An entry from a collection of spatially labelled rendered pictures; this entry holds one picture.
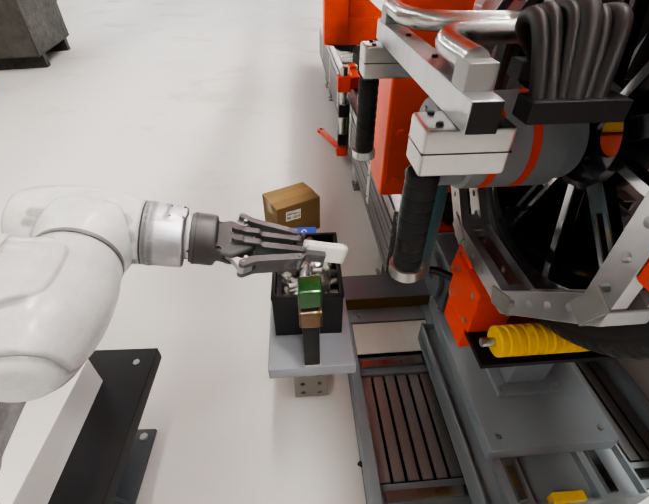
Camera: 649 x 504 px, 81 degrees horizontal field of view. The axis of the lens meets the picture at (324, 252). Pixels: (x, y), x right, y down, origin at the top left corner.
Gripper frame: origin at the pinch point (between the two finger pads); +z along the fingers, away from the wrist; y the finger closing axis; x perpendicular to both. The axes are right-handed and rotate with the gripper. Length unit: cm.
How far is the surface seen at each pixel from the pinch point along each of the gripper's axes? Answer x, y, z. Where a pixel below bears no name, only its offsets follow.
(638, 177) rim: -24.5, -8.7, 34.9
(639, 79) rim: -34.3, -1.4, 32.9
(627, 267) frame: -19.0, -21.8, 24.4
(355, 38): -2, 234, 62
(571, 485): 40, -23, 65
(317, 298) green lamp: 5.9, -4.5, -0.2
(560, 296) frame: -9.5, -16.4, 27.5
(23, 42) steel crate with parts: 104, 425, -216
